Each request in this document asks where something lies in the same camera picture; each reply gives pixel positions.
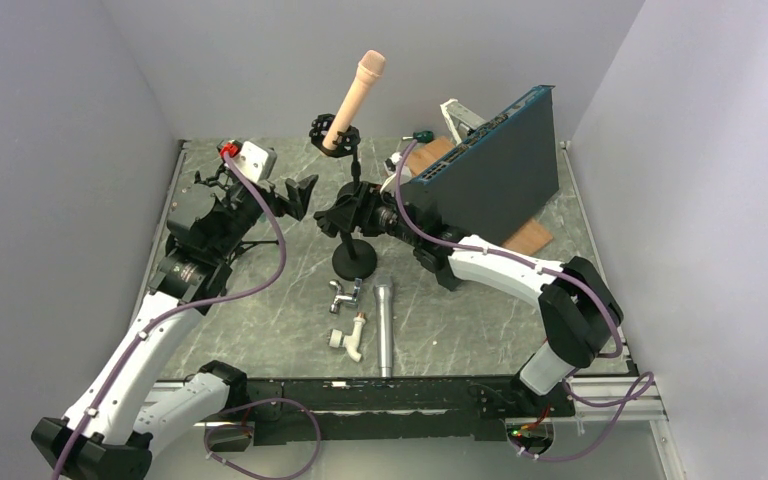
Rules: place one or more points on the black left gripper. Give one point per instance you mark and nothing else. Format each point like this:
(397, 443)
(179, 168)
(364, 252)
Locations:
(300, 194)

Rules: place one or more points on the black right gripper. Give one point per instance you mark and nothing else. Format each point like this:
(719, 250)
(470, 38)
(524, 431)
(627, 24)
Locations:
(369, 206)

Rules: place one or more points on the black clip microphone stand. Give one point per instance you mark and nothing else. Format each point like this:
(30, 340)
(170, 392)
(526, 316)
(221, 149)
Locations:
(353, 258)

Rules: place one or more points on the silver mesh-head microphone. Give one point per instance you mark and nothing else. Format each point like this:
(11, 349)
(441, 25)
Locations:
(383, 292)

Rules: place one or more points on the black shock-mount tripod stand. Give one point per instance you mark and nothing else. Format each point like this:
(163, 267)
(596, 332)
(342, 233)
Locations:
(199, 224)

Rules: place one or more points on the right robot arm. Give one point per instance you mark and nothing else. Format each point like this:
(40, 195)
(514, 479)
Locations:
(579, 313)

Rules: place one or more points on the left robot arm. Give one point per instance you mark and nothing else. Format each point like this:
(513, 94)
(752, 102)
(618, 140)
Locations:
(111, 432)

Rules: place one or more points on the black rear microphone stand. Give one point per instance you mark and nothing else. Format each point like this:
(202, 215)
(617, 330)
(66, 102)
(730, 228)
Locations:
(346, 145)

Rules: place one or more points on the beige pink microphone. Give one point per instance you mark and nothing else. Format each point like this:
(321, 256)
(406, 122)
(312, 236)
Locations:
(369, 70)

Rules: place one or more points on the chrome faucet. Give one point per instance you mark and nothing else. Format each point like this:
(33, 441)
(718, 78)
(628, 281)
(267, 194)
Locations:
(341, 297)

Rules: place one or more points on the white plastic pipe fitting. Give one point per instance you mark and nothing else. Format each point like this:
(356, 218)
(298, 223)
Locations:
(338, 339)

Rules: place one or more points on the wooden board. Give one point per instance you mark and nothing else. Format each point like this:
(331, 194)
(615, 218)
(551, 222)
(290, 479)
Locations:
(489, 195)

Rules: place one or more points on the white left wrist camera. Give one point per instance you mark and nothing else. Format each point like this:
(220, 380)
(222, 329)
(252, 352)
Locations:
(253, 160)

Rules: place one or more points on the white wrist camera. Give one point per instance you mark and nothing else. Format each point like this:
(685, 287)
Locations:
(253, 160)
(392, 162)

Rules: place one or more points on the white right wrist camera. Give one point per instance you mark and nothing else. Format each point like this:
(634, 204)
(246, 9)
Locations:
(392, 162)

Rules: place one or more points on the green handled screwdriver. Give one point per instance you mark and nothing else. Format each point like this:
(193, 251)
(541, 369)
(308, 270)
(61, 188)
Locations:
(424, 137)

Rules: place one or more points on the white metal bracket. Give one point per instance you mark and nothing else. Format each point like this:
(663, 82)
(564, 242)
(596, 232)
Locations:
(460, 120)

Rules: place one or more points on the blue network switch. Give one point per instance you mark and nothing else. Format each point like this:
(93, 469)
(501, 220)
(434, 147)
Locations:
(526, 129)

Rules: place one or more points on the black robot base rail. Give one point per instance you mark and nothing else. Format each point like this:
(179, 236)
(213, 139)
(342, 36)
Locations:
(482, 407)

